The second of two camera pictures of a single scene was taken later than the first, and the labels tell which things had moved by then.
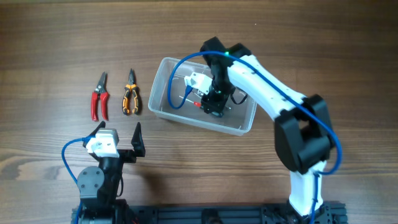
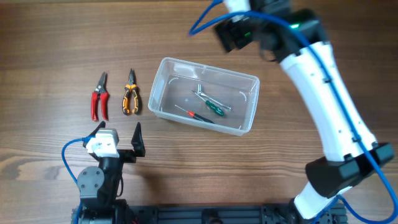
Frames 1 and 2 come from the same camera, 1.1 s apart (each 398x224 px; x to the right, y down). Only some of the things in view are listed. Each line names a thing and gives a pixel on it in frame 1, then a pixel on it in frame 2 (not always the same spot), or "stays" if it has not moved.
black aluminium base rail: [232, 213] stays
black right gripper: [214, 102] to [242, 38]
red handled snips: [100, 91] stays
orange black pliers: [132, 88] stays
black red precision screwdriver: [197, 104] to [194, 115]
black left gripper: [129, 155] stays
